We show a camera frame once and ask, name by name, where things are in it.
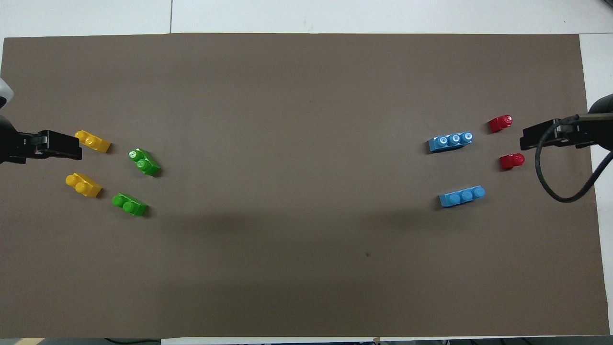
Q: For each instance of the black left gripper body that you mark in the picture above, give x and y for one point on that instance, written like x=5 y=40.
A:
x=28 y=145

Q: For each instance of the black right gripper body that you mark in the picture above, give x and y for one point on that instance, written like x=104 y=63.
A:
x=577 y=135

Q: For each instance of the green two-stud toy block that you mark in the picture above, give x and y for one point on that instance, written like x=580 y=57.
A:
x=130 y=205
x=144 y=162

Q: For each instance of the blue three-stud toy block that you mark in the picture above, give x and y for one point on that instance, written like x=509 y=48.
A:
x=450 y=142
x=462 y=196

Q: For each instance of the yellow two-stud toy block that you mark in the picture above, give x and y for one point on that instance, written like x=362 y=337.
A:
x=85 y=185
x=93 y=142

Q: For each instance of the red one-stud toy block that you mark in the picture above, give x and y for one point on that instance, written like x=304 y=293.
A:
x=500 y=123
x=511 y=161

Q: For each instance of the brown table mat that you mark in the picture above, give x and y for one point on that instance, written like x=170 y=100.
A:
x=306 y=268

